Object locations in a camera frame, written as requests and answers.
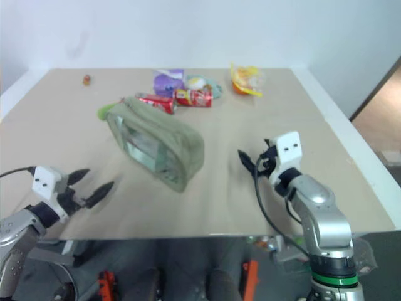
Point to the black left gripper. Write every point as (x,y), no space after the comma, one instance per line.
(68,197)

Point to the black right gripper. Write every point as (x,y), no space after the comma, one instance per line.
(267,160)

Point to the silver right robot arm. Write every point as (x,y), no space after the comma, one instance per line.
(329,225)

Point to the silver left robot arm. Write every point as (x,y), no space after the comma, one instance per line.
(12,232)

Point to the green zippered pouch bag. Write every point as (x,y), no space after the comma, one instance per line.
(175,131)

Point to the yellow orange snack bag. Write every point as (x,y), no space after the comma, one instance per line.
(244,80)

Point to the light green flat item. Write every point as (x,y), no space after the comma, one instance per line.
(103,112)

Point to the pale teal snack packet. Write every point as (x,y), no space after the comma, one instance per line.
(213,87)

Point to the clear bag of litter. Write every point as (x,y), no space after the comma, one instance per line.
(272,244)

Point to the orange black tool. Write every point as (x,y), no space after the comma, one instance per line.
(106,283)

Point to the small red orange toy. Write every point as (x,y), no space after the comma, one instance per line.
(87,80)

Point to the dark rounded shape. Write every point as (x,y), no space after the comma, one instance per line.
(220,285)
(50,282)

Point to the crushed red soda can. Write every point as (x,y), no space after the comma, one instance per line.
(156,101)

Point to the purple snack packet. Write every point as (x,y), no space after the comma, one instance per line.
(166,83)

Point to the orange upright bar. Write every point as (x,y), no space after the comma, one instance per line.
(251,276)

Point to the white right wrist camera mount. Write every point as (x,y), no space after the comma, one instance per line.
(289,149)

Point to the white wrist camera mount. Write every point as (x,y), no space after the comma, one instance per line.
(45,183)
(289,149)

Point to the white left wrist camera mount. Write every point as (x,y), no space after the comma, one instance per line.
(45,183)

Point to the grey metal bracket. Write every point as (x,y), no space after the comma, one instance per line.
(53,252)

